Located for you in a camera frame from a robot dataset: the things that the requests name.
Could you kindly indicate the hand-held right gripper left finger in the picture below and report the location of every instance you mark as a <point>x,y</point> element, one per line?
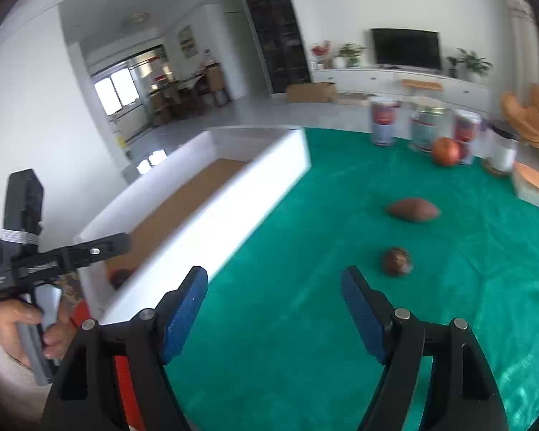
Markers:
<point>184,318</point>

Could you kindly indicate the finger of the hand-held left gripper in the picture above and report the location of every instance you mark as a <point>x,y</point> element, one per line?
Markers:
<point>99,249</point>

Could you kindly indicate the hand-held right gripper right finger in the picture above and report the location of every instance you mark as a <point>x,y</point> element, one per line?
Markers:
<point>364,318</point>

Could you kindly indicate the reddish brown sweet potato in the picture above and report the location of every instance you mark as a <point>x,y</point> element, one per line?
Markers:
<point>413,210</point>
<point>120,278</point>

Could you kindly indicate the white box with cardboard bottom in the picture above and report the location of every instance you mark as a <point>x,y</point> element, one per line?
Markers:
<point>233,197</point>

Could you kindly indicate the person's left forearm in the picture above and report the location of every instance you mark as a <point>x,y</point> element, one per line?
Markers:
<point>9,390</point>

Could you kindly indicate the person's left hand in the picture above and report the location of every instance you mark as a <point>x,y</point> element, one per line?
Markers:
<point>9,323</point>

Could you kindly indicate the dark brown shiitake mushroom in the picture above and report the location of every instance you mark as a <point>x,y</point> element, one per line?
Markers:
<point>397,261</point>

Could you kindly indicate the green tablecloth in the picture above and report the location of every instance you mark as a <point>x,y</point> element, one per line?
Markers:
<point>296,278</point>

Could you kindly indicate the dining table with chairs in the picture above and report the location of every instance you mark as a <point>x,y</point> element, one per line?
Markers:
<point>193,92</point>

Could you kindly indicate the red apple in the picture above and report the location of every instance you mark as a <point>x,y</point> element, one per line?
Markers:
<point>447,151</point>

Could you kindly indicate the white can with red label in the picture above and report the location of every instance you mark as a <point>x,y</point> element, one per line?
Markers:
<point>468,128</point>
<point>385,121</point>

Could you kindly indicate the white jar with black lid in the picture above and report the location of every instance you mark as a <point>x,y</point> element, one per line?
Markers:
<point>503,150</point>

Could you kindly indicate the brown cardboard box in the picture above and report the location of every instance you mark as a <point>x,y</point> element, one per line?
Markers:
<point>310,93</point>

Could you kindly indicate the white television cabinet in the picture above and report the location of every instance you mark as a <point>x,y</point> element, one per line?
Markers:
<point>377,78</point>

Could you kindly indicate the round white vase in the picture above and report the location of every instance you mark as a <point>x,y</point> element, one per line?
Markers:
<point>337,62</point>

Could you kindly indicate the orange cushioned lounge chair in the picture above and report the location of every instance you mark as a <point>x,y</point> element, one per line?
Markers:
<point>530,119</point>

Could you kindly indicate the small potted plant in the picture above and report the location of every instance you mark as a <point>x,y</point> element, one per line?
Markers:
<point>452,65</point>

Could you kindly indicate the red flower bouquet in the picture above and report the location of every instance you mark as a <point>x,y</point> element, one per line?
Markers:
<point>321,50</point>

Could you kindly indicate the black television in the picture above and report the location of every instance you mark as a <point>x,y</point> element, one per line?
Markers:
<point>406,49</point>

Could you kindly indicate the large green potted plant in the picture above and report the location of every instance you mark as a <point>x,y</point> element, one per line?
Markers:
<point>474,60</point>

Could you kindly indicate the tall black display cabinet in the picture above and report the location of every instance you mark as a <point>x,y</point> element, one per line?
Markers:
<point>276,31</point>

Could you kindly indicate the white standing air conditioner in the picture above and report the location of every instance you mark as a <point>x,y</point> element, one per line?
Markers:
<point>521,31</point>

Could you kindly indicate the framed wall picture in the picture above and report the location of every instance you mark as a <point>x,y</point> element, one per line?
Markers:
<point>186,41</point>

